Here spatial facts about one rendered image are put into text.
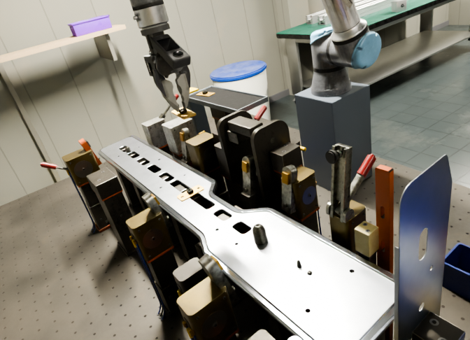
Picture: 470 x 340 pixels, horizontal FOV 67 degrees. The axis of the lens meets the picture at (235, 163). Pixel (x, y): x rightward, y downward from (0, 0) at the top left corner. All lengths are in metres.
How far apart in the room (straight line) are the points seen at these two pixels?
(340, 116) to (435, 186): 0.92
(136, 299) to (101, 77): 2.77
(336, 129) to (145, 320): 0.91
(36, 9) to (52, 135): 1.09
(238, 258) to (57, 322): 0.74
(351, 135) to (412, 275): 0.98
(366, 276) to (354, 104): 0.79
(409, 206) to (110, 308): 1.07
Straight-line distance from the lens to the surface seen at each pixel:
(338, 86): 1.38
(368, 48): 1.25
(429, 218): 0.50
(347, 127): 1.42
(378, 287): 0.77
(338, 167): 0.79
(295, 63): 4.32
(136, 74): 3.85
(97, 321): 1.32
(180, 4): 4.02
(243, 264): 0.83
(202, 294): 0.74
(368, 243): 0.79
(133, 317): 1.26
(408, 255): 0.49
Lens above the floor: 1.57
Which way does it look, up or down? 28 degrees down
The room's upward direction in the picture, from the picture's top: 13 degrees counter-clockwise
